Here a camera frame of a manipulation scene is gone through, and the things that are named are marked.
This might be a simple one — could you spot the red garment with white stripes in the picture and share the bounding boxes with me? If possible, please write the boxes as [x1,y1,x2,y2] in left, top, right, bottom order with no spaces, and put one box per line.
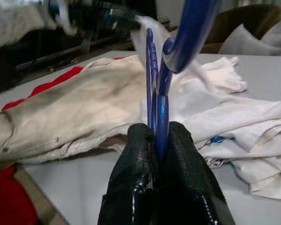
[0,65,85,115]

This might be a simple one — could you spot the white cushion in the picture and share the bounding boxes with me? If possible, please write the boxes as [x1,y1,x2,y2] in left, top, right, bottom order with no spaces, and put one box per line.
[219,21,281,57]

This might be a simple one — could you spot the beige jeans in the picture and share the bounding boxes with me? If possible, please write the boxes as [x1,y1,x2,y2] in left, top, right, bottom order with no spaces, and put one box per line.
[0,56,153,165]

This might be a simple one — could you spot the blue plastic hanger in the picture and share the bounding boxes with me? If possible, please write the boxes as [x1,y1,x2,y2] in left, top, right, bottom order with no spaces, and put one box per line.
[140,0,222,162]

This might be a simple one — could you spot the white t-shirt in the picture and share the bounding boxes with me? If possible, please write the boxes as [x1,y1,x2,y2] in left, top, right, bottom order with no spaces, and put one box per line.
[131,15,281,200]

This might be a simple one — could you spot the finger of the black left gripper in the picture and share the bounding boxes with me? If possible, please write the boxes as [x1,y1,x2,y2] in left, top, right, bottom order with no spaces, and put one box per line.
[106,8,141,30]

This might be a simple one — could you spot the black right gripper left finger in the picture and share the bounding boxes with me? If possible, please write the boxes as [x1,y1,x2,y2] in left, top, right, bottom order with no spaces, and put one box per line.
[98,123,160,225]

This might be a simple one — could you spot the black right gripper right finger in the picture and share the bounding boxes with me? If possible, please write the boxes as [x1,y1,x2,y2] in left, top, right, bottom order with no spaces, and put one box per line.
[154,120,236,225]

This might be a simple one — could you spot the red cloth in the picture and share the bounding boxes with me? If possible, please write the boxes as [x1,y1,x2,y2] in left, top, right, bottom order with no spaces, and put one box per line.
[0,164,39,225]

